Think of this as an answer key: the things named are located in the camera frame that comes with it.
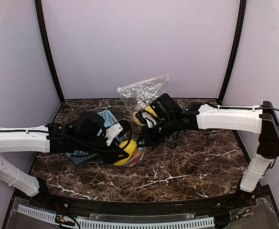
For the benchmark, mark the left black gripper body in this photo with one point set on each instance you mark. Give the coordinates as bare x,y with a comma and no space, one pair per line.
113,154

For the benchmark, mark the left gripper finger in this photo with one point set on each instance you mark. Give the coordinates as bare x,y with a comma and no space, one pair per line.
125,147
122,160

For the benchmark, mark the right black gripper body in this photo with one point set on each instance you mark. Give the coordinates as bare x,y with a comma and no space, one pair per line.
145,134

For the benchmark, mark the red chili pepper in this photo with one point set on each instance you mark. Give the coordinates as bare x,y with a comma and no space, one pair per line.
138,157

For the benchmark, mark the small blue zip bag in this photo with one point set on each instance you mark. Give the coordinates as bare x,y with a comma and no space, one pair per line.
129,163

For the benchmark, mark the yellow lemon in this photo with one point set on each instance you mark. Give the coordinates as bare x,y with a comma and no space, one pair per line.
151,111

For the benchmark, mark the large pink zip bag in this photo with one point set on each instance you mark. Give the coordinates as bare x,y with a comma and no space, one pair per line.
137,96

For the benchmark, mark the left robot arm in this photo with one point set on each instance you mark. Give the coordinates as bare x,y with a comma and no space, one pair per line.
87,133

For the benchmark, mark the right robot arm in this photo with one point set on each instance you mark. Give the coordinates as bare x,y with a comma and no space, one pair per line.
166,117

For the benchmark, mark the blue plastic basket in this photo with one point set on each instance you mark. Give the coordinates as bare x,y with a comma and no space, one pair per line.
79,157

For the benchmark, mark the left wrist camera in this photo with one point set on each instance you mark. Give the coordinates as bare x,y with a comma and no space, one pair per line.
116,131

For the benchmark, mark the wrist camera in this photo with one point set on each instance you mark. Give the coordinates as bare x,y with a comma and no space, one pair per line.
146,119
116,131

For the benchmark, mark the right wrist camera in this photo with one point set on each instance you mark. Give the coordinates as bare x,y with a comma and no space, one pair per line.
146,119

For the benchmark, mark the white cable duct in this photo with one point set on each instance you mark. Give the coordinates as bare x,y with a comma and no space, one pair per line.
103,221

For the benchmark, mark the left black frame post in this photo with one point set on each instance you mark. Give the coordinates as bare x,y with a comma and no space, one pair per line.
47,49

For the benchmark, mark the black frame post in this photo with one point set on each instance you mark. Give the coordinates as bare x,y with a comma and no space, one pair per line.
234,49
47,49

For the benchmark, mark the right black frame post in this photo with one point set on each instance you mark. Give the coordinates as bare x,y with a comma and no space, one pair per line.
234,49

